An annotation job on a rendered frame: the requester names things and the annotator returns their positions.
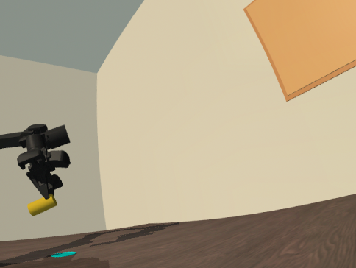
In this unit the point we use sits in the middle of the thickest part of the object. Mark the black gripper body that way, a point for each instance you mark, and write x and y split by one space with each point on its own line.
36 159

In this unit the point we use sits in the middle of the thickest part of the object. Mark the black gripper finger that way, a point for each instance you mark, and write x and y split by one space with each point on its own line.
51 184
39 179

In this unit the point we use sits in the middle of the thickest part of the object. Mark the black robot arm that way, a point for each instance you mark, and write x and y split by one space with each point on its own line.
39 135

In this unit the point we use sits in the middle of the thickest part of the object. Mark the yellow tall cylinder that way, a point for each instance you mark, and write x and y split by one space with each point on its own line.
41 205

